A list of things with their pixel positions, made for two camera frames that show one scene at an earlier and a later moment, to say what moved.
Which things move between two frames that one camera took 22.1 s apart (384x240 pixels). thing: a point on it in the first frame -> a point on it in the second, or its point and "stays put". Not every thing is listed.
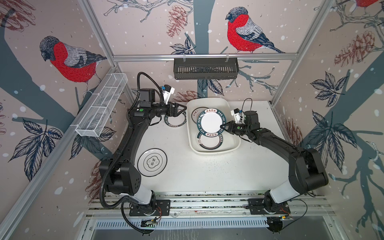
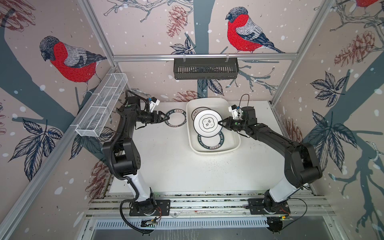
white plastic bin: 230,144 stays put
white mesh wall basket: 92,124 stays put
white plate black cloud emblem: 152,162 -> 206,123
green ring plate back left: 175,121 stays put
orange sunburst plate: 197,112 stays put
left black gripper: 174,113 -> 158,117
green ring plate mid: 209,121 -> 211,143
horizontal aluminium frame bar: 208,57 stays put
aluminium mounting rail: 206,205 stays put
